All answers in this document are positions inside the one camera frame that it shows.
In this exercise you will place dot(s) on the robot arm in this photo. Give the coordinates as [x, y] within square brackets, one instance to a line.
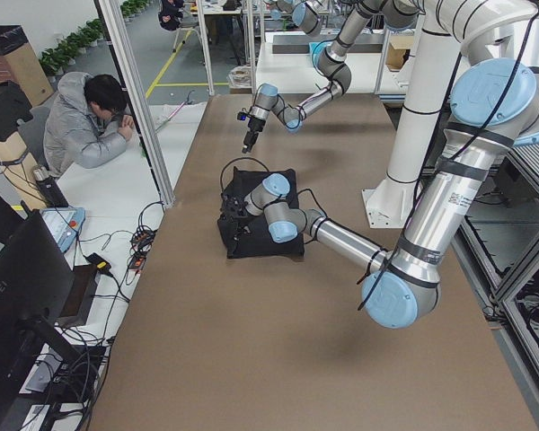
[329, 61]
[473, 94]

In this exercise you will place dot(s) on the red grey power strip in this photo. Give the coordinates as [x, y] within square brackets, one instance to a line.
[140, 244]

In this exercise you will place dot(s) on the black graphic t-shirt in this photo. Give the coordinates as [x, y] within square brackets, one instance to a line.
[258, 243]

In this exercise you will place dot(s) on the aluminium frame post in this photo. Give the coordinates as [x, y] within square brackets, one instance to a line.
[115, 32]

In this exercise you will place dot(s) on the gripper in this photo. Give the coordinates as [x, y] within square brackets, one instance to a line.
[234, 209]
[252, 126]

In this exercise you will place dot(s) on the blue teach pendant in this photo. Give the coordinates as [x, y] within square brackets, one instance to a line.
[64, 223]

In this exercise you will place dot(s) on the person in grey jacket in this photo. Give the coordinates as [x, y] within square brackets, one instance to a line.
[88, 124]

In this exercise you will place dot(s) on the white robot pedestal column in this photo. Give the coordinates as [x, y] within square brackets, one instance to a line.
[433, 63]

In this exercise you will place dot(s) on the black computer monitor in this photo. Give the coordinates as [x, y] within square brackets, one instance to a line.
[35, 282]

